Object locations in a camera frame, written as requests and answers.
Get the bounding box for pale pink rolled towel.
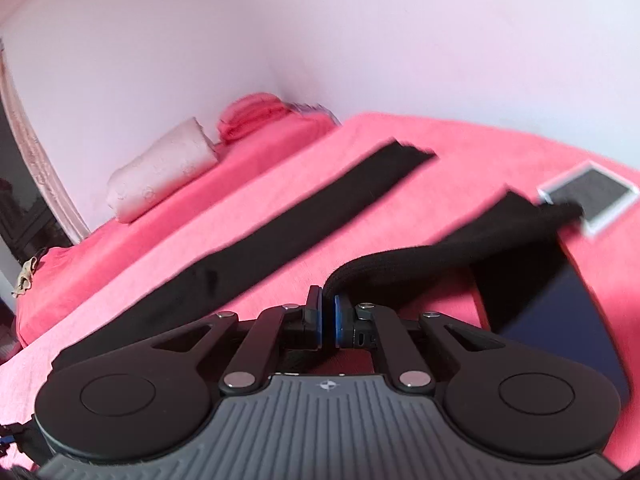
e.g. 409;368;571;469
106;117;219;224

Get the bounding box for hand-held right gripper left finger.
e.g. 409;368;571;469
151;285;325;395

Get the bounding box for black pants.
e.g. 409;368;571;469
50;139;630;411

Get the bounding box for patterned pillow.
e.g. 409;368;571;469
287;102;342;126

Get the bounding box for small beige cloth scrap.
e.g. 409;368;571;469
12;257;40;299

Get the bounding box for pink bed sheet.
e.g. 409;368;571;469
0;112;640;476

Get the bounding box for dark wooden furniture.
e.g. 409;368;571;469
0;95;73;361

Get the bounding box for crumpled pink cloth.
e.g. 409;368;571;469
218;92;291;144

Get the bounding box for black tablet with white frame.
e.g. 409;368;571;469
537;161;640;237

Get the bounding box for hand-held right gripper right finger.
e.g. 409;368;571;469
334;294;505;394

